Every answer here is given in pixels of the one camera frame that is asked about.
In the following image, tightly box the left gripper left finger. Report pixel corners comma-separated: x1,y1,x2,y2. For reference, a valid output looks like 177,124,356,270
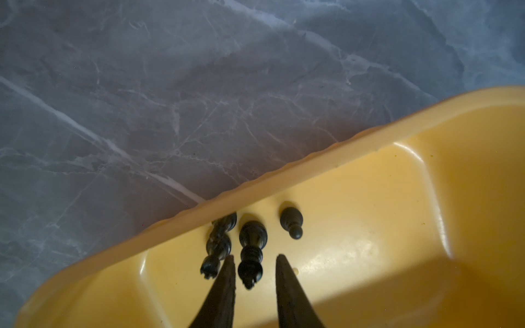
189,255,236,328

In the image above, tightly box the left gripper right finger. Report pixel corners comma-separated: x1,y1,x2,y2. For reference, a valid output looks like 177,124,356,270
276,254,325,327

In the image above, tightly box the black chess rook piece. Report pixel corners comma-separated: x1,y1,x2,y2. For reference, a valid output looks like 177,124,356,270
200,213,237,280

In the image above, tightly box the black chess pawn piece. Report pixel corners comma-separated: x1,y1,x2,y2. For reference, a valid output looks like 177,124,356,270
280,207,304,240

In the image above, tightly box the yellow tray with black pieces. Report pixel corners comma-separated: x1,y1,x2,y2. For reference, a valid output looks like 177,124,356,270
16,86,524,327

